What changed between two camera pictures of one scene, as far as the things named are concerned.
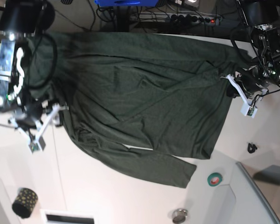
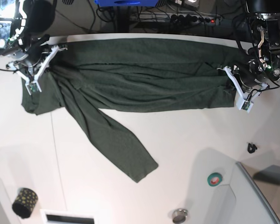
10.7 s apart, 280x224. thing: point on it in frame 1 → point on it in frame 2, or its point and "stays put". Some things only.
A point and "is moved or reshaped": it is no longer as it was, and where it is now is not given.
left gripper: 33,110 → 34,53
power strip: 183,18 stays put
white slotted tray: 52,216 stays put
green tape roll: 214,179 stays put
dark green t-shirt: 121,89 is moved or reshaped
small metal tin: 179,216 stays put
